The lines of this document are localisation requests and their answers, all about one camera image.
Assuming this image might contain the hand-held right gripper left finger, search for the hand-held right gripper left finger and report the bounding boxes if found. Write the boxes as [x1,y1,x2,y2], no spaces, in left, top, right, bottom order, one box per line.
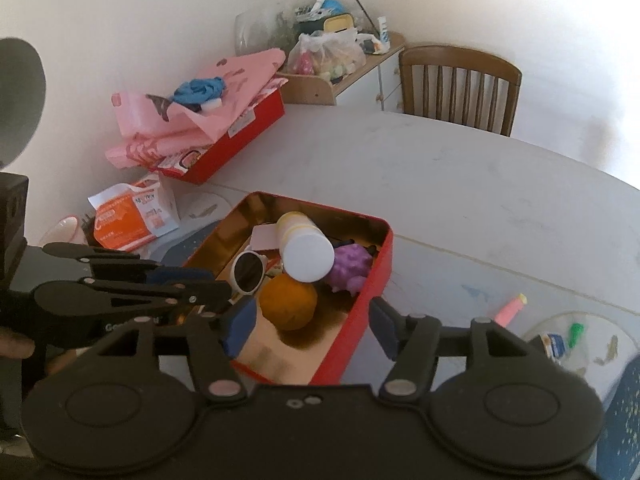
[95,296,258,403]

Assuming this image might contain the grey rounded object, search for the grey rounded object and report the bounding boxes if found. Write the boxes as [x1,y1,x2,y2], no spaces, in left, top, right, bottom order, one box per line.
[0,37,47,168]

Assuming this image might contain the orange ball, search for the orange ball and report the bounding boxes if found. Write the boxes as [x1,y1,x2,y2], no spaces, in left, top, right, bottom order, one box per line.
[258,277,319,332]

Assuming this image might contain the wooden chair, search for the wooden chair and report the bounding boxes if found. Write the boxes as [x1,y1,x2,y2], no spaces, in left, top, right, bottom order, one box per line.
[398,44,522,137]

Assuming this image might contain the orange white packet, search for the orange white packet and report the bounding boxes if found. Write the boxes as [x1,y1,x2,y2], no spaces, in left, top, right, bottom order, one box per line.
[87,174,181,252]

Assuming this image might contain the pink tube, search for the pink tube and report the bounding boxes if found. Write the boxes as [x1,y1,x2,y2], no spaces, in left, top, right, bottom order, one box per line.
[492,292,528,328]

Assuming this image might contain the red box with pink cloth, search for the red box with pink cloth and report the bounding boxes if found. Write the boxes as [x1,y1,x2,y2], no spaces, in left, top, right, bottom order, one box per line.
[105,48,287,173]

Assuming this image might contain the pink white bowl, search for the pink white bowl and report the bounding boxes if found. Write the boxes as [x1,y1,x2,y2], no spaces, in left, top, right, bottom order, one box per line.
[42,215,88,246]

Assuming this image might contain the purple spiky toy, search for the purple spiky toy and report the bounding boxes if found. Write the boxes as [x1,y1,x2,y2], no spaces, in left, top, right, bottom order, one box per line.
[327,244,376,295]

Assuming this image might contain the yellow white bottle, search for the yellow white bottle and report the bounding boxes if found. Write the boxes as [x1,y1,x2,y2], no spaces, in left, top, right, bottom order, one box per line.
[276,211,336,283]

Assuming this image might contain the red cardboard box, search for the red cardboard box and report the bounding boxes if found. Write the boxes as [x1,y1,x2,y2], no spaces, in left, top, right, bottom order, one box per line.
[155,87,286,185]

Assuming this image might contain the small white blue packet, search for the small white blue packet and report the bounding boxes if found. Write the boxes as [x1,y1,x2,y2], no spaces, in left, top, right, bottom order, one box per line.
[540,332,568,361]

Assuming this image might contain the white wooden side cabinet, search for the white wooden side cabinet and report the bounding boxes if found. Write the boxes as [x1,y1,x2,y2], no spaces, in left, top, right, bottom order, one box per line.
[275,30,406,113]

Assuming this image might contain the yellow teal desk organizer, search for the yellow teal desk organizer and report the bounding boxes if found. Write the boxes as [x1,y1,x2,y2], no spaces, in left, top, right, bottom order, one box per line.
[292,0,358,36]

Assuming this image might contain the blue cloth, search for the blue cloth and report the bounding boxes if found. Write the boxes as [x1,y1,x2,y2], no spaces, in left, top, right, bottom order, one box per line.
[172,76,226,107]

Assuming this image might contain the white sunglasses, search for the white sunglasses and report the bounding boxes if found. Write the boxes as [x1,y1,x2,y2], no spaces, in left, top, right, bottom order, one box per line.
[231,250,268,295]

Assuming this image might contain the glass bowl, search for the glass bowl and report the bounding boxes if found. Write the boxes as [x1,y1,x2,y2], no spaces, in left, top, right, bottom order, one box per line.
[235,7,291,58]

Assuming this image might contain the round clear printed mat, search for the round clear printed mat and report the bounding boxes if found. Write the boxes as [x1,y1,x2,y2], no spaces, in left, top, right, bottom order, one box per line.
[520,312,631,386]

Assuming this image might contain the clear plastic bag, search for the clear plastic bag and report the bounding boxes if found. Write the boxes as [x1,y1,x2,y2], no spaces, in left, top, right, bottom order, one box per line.
[287,30,368,86]

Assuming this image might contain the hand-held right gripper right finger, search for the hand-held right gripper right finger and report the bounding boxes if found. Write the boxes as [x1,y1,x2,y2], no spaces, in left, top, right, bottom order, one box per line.
[369,297,557,403]

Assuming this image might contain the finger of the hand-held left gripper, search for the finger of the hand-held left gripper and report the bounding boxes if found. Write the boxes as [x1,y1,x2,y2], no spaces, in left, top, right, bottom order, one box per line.
[42,242,217,286]
[32,280,233,318]

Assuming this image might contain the red tin box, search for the red tin box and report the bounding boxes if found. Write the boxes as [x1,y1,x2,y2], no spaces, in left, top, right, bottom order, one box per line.
[182,191,394,387]

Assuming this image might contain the person's left hand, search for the person's left hand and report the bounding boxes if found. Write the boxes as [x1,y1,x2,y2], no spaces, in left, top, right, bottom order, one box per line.
[0,337,81,376]

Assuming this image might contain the dark blue dotted mat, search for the dark blue dotted mat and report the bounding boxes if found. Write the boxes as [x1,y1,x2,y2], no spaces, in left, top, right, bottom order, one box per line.
[597,355,640,480]

